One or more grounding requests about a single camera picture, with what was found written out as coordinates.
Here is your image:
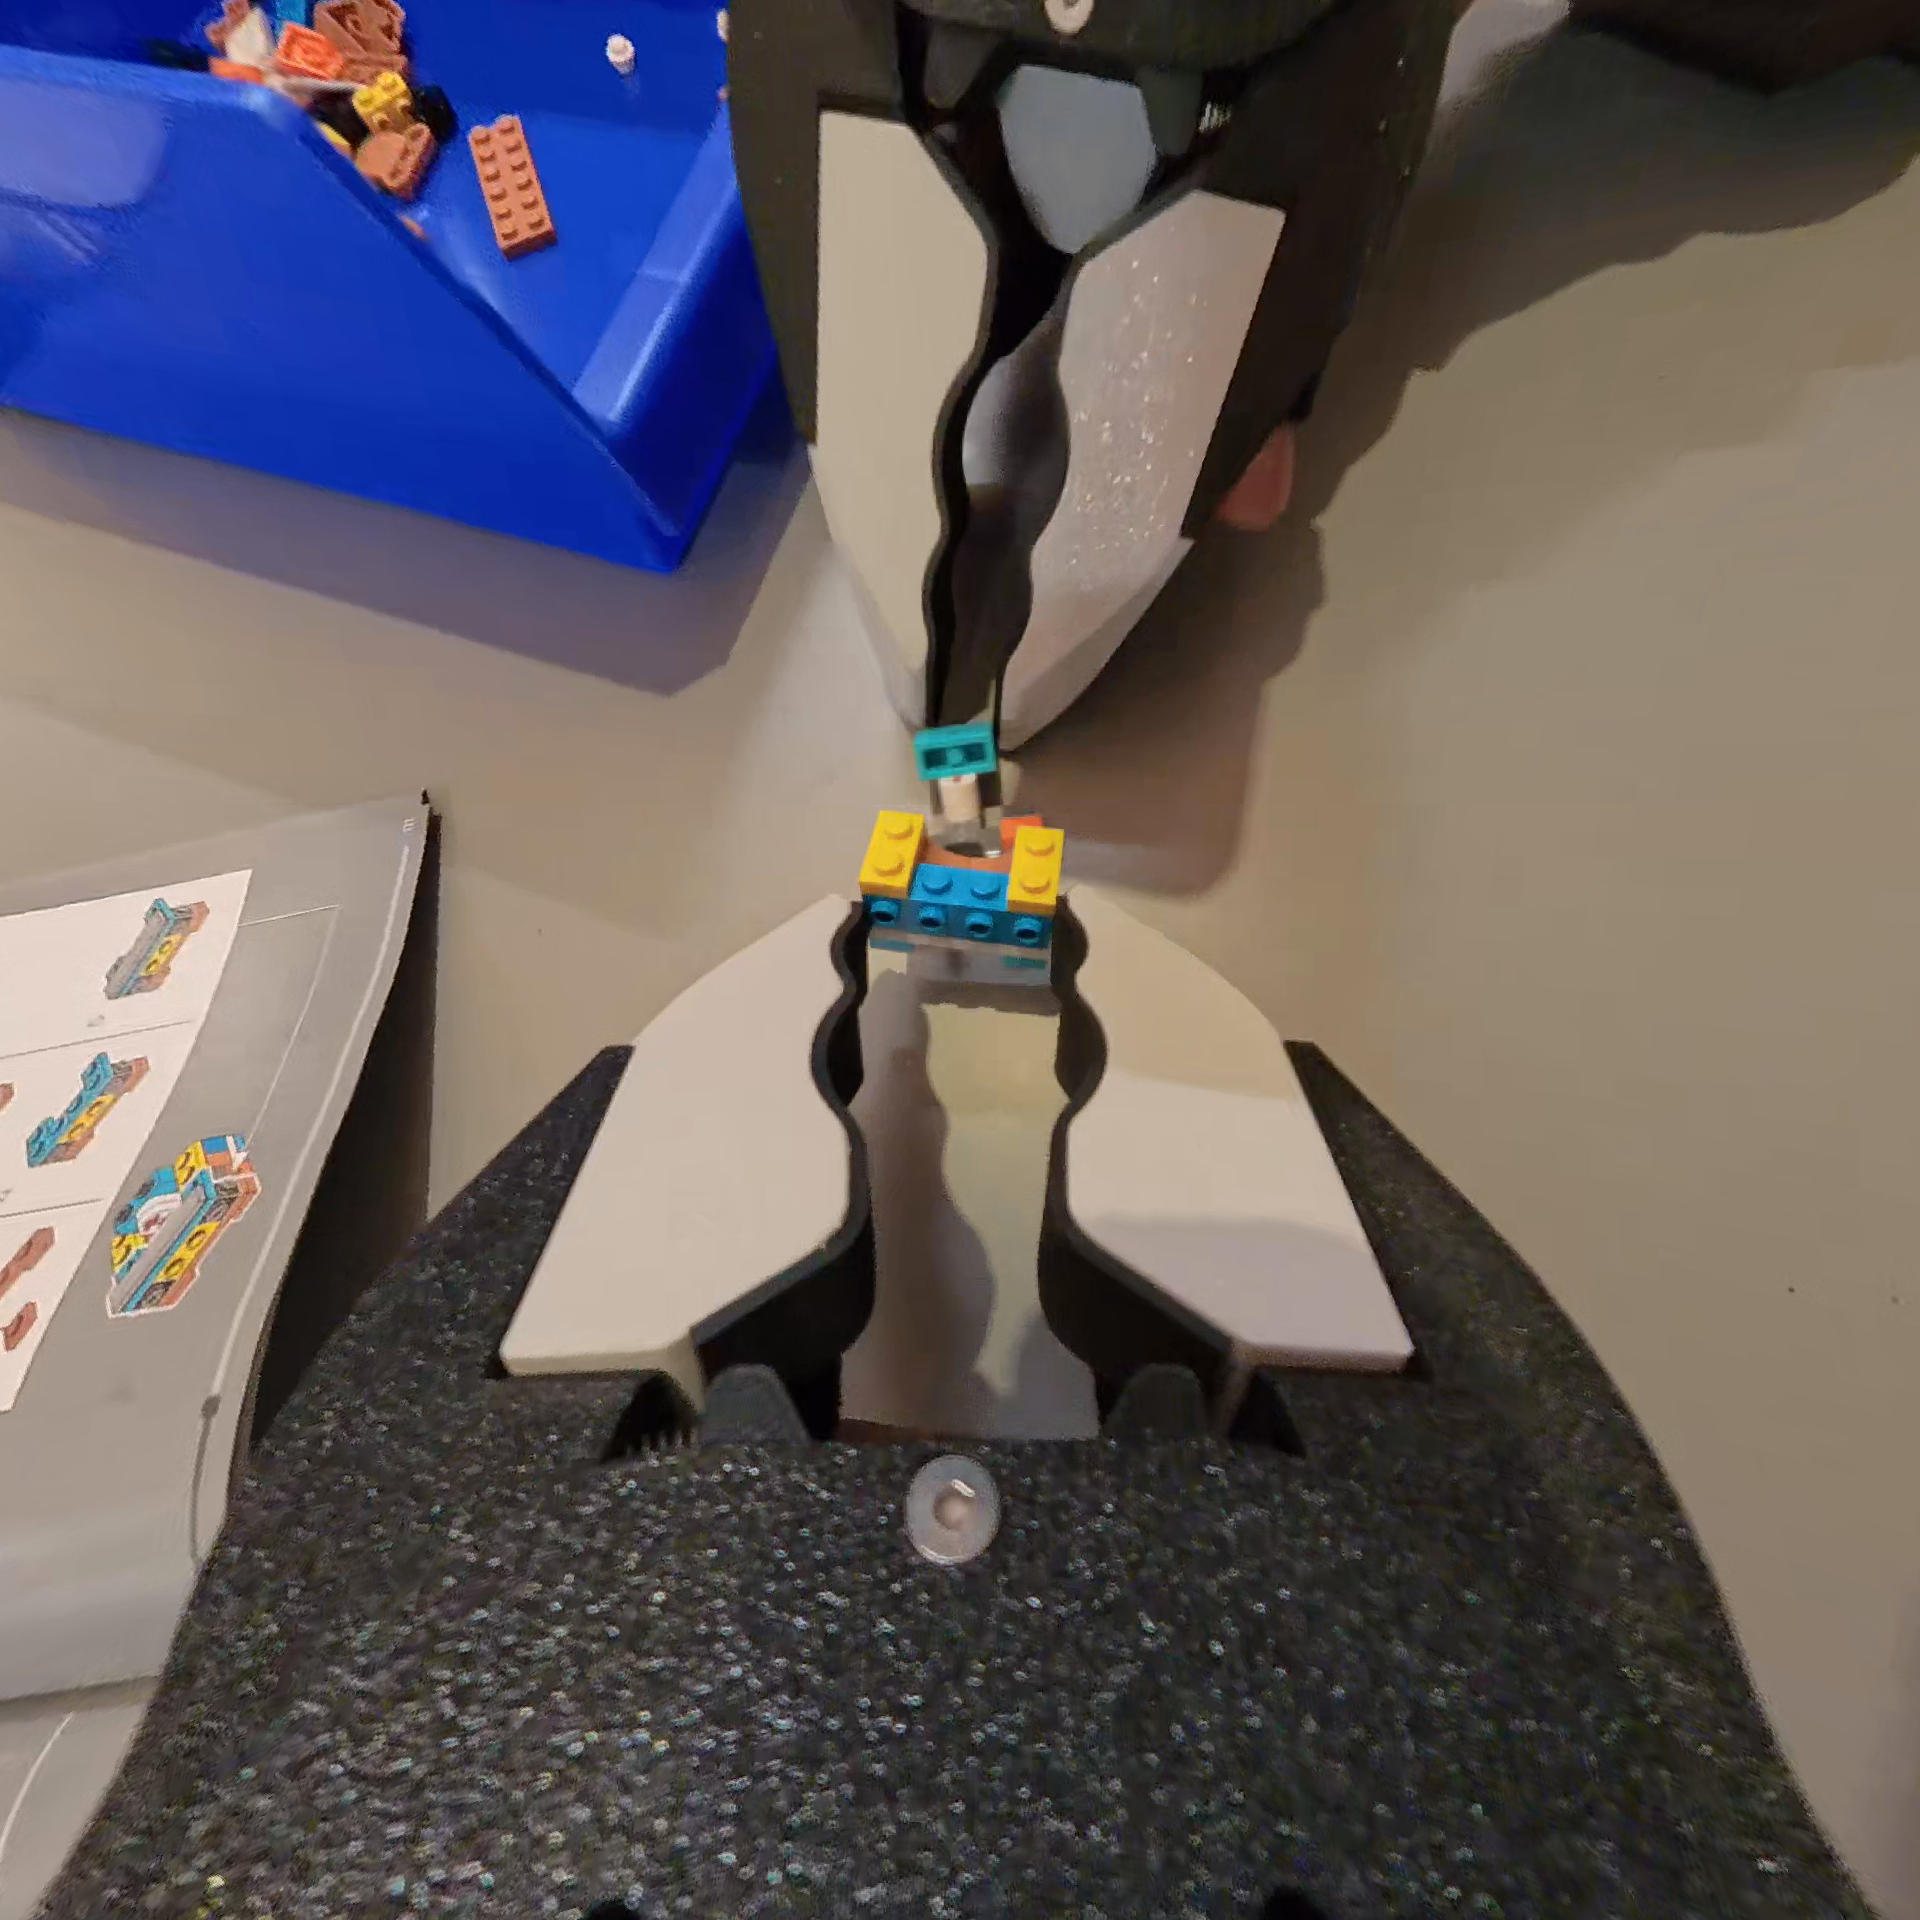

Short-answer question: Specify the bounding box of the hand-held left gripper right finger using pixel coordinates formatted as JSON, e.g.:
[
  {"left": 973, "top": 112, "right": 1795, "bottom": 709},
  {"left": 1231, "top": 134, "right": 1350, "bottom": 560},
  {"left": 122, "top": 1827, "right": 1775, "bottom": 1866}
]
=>
[{"left": 1039, "top": 884, "right": 1419, "bottom": 1378}]

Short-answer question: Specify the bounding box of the yellow blue brown brick assembly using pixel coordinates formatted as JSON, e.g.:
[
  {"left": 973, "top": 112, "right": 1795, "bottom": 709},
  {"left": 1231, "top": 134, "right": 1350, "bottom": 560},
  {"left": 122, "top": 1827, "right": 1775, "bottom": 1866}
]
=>
[{"left": 855, "top": 806, "right": 1072, "bottom": 988}]

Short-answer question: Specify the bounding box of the grey instruction booklet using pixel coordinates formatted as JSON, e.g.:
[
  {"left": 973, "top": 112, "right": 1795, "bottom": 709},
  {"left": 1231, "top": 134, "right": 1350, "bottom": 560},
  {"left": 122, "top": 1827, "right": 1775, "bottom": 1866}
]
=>
[{"left": 0, "top": 791, "right": 440, "bottom": 1920}]

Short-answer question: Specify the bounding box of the blue plastic bin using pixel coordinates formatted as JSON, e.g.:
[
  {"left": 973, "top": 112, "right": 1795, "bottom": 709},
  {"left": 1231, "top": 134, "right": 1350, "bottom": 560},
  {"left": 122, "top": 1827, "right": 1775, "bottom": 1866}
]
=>
[{"left": 0, "top": 0, "right": 783, "bottom": 575}]

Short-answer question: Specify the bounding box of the pile of mixed bricks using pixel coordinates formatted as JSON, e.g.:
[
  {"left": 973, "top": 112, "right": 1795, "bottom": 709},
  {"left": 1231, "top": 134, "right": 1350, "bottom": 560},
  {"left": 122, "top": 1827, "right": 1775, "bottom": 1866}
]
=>
[{"left": 146, "top": 0, "right": 462, "bottom": 202}]

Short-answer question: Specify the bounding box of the teal grey orange brick assembly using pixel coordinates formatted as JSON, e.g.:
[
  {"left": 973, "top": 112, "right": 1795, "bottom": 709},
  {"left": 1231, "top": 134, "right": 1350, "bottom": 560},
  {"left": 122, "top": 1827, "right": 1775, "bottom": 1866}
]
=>
[{"left": 910, "top": 719, "right": 1052, "bottom": 874}]

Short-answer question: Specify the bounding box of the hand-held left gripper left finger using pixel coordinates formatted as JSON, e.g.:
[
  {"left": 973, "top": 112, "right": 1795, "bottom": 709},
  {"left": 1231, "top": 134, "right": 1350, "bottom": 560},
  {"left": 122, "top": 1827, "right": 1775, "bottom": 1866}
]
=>
[{"left": 495, "top": 894, "right": 878, "bottom": 1378}]

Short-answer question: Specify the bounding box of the orange brick plate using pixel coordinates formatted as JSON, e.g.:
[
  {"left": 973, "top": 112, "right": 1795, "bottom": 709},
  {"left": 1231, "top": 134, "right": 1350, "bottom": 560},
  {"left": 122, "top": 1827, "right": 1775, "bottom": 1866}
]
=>
[{"left": 467, "top": 112, "right": 559, "bottom": 261}]

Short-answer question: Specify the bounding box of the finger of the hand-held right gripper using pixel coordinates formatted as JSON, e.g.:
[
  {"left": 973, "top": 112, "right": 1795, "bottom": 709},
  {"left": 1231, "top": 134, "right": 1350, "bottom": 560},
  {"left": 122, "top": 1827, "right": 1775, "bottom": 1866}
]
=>
[
  {"left": 811, "top": 106, "right": 999, "bottom": 725},
  {"left": 995, "top": 190, "right": 1292, "bottom": 755}
]

